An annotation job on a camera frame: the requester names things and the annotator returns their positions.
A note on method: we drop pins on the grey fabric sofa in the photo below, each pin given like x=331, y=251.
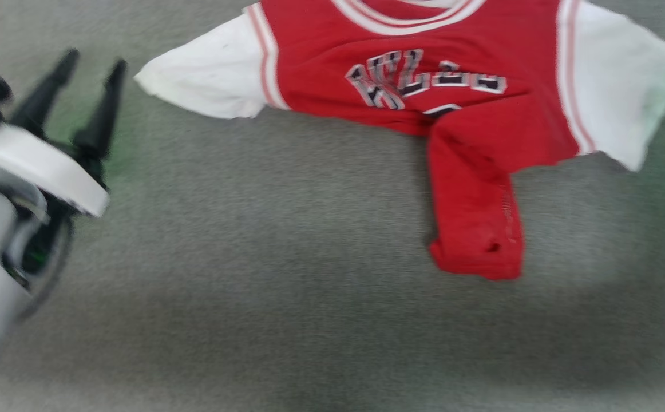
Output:
x=252, y=286

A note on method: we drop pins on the left gripper, white cover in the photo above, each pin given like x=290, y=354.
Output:
x=40, y=166

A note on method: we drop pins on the red and white jersey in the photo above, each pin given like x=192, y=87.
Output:
x=424, y=86

